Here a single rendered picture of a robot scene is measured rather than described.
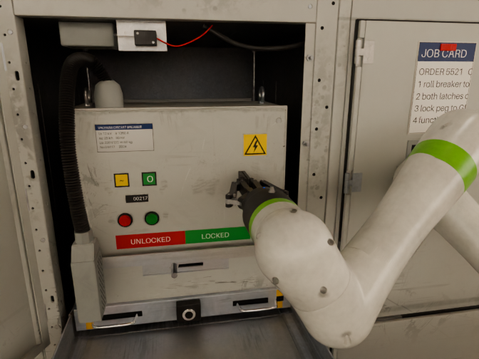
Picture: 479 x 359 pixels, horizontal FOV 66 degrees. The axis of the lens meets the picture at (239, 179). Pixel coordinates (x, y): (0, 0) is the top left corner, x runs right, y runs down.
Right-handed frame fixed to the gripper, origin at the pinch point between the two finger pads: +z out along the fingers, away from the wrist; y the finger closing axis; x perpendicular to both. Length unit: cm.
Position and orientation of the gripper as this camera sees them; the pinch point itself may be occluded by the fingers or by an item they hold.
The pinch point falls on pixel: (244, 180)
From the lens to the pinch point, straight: 84.3
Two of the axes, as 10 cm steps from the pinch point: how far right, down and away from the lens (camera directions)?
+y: 9.8, -0.5, 1.8
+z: -1.9, -2.7, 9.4
